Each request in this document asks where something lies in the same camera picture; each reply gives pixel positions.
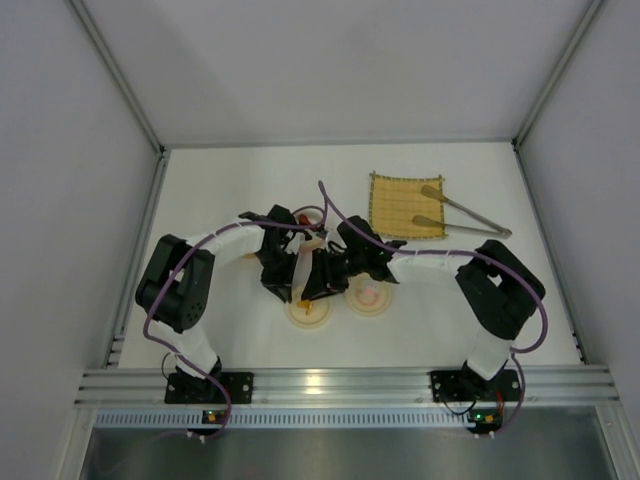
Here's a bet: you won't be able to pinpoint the metal serving tongs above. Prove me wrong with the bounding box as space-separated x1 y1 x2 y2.
412 184 513 240

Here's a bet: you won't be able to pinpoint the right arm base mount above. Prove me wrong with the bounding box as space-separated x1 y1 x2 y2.
429 365 522 403

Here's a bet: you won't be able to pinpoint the pink lunch box bowl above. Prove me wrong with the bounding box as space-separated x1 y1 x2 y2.
293 208 323 225

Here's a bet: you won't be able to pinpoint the frame post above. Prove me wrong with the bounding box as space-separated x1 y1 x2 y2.
512 0 616 147
63 0 166 154

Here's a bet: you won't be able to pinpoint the purple cable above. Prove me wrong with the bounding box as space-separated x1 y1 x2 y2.
143 205 331 441
316 179 549 441

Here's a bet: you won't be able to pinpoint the cream lid orange handle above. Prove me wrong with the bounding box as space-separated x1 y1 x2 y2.
284 298 332 330

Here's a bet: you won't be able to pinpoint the bamboo mat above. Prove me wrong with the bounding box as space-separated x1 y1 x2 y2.
368 172 447 240

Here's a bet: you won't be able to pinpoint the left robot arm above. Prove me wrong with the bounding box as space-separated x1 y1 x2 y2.
134 205 301 383

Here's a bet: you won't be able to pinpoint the left frame post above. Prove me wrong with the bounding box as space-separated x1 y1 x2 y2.
63 0 166 154

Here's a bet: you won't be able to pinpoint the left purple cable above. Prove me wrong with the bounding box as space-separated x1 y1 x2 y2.
143 205 331 441

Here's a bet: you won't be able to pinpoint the cream lid pink handle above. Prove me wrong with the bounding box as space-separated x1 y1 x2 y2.
344 274 393 317

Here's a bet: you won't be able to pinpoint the right frame post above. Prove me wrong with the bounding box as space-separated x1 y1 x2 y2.
512 0 616 147

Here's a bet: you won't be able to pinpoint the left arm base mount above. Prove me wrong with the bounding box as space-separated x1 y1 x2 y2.
164 370 254 405

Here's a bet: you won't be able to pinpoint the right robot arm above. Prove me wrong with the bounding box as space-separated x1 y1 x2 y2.
301 216 548 396

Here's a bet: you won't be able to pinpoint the slotted cable duct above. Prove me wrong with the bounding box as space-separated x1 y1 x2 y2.
94 407 472 430

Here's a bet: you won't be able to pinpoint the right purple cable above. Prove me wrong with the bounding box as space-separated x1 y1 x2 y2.
316 179 549 441

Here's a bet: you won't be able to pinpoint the aluminium front rail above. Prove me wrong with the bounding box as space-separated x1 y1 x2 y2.
74 365 620 408

